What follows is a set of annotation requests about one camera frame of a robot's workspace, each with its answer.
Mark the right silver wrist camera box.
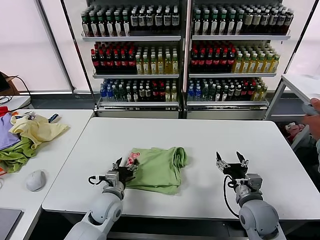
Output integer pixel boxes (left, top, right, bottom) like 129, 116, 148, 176
245, 173, 263, 195

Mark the dark bottle white label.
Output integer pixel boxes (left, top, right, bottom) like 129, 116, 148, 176
154, 8, 164, 36
163, 8, 173, 36
171, 7, 181, 36
145, 8, 154, 36
130, 9, 140, 36
138, 8, 147, 36

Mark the cardboard box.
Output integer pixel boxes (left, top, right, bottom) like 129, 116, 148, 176
0, 71, 20, 96

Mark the black beverage shelf unit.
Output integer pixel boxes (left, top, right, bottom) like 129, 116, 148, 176
184, 0, 293, 121
80, 0, 188, 120

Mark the gray handheld controller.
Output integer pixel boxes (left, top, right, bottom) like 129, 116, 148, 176
301, 103, 316, 118

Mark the silver window sill rail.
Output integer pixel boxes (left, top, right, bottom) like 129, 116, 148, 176
19, 89, 93, 95

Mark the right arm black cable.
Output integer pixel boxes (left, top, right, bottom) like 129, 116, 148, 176
223, 174, 241, 219

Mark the gray window frame bar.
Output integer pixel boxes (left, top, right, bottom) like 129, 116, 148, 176
33, 0, 76, 92

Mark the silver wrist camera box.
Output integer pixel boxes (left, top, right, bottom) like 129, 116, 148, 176
104, 171, 120, 188
245, 173, 263, 195

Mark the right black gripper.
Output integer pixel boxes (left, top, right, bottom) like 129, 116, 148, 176
215, 151, 249, 180

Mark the crumpled olive green garment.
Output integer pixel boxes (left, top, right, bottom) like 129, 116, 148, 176
0, 136, 39, 174

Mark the pink plush toy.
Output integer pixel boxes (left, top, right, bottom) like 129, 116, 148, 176
284, 121, 307, 141

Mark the gray cloth pile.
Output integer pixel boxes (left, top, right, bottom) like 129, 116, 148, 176
303, 134, 319, 151

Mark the white computer mouse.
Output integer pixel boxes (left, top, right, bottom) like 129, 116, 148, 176
25, 169, 48, 193

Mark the green-capped white-label bottle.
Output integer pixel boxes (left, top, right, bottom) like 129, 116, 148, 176
227, 10, 236, 36
218, 10, 228, 36
122, 10, 132, 38
105, 11, 115, 38
201, 10, 211, 36
89, 12, 99, 38
210, 10, 219, 36
114, 11, 123, 38
235, 10, 244, 36
97, 12, 107, 38
193, 10, 202, 36
82, 13, 91, 38

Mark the person's hand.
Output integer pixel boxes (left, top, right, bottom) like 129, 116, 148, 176
302, 97, 320, 141

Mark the thin black cable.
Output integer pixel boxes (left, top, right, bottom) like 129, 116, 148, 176
9, 75, 33, 98

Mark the dark bottle gray label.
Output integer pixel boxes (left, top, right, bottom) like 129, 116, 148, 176
269, 9, 278, 36
252, 9, 261, 36
285, 9, 294, 35
277, 9, 286, 36
243, 9, 253, 36
260, 9, 270, 36

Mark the pale yellow shirt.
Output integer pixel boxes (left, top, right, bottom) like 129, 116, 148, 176
9, 115, 71, 150

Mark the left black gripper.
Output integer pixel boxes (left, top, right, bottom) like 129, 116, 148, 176
111, 157, 140, 185

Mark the light green t-shirt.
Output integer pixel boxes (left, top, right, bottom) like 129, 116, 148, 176
124, 146, 188, 196

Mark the purple garment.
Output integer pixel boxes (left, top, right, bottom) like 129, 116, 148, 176
0, 112, 23, 152

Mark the red-capped cola bottle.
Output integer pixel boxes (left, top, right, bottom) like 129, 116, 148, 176
113, 49, 122, 75
213, 48, 222, 74
128, 49, 137, 75
91, 49, 100, 75
98, 49, 107, 75
106, 49, 115, 75
198, 48, 207, 74
205, 48, 214, 74
220, 48, 229, 74
121, 49, 129, 75
190, 48, 199, 74
227, 48, 236, 74

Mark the white side table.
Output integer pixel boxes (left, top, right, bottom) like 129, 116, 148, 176
263, 74, 320, 151

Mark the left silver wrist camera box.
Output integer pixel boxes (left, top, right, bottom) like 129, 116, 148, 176
104, 171, 120, 188

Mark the gray laptop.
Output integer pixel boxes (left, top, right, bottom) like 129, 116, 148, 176
0, 207, 24, 240

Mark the blue white striped item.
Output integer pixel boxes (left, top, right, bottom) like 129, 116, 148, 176
47, 113, 61, 124

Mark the black slanted pole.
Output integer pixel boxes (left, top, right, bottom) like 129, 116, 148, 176
60, 0, 98, 113

